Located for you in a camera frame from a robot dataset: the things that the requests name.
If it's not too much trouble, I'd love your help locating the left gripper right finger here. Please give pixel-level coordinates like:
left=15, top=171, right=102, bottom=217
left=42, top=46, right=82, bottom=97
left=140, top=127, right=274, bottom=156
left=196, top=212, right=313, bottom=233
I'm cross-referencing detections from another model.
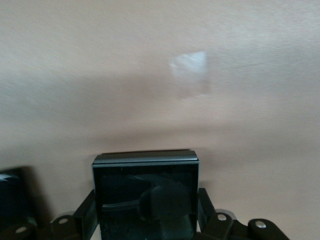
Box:
left=194, top=187, right=291, bottom=240

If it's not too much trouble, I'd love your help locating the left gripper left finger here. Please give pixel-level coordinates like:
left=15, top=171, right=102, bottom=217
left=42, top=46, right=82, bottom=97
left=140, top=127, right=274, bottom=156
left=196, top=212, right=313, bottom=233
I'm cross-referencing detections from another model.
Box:
left=0, top=188, right=98, bottom=240

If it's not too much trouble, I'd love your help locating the small black flip phone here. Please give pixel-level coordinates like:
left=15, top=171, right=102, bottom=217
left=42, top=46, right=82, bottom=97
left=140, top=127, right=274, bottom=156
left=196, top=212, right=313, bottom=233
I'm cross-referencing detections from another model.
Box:
left=91, top=149, right=201, bottom=240

